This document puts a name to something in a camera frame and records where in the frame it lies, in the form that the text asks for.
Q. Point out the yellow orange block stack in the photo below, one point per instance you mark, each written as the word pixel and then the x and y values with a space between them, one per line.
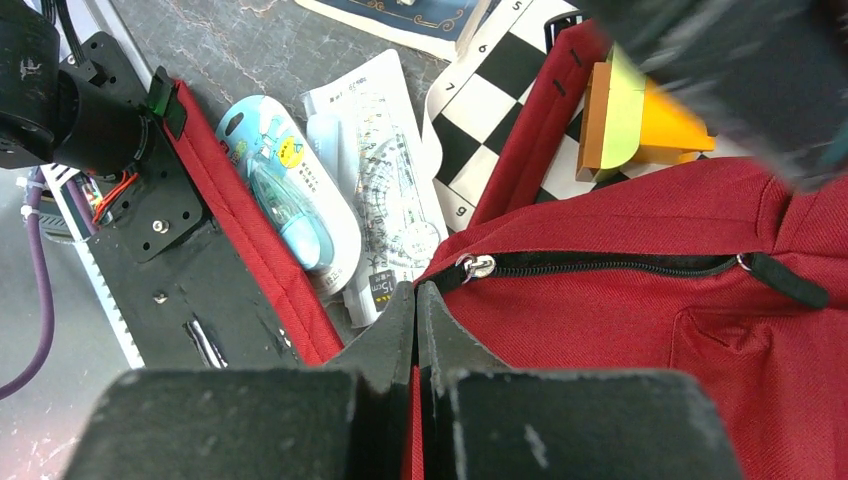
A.
pixel 628 119

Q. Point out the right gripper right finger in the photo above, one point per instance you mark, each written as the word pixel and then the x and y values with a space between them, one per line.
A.
pixel 482 419

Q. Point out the dark blue book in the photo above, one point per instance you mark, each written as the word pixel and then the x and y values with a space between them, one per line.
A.
pixel 440 28

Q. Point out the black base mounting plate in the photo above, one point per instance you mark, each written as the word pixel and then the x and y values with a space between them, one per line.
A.
pixel 182 291

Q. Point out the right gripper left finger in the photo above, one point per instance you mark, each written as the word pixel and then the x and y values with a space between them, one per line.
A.
pixel 346 419

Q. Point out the red student backpack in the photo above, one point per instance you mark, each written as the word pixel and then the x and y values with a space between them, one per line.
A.
pixel 713 267

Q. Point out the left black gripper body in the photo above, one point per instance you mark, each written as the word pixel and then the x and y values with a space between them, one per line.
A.
pixel 770 76

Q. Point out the blue packaged correction tape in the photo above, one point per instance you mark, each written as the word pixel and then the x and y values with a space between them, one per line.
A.
pixel 293 190

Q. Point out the white cable comb rail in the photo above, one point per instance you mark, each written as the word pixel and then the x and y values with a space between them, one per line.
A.
pixel 60 180

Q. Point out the black white chess mat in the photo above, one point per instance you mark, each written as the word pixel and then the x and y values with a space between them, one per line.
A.
pixel 475 103

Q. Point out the packaged ruler set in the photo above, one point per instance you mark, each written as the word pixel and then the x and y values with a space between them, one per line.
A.
pixel 385 174

